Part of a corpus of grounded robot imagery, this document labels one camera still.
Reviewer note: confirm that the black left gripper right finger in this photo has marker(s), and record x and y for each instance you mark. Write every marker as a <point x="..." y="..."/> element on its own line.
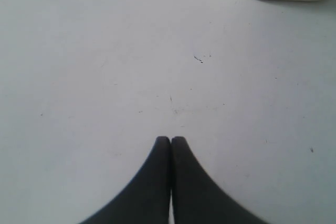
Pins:
<point x="196" y="198"/>

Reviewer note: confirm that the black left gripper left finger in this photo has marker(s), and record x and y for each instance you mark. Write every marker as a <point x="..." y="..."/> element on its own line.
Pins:
<point x="146" y="198"/>

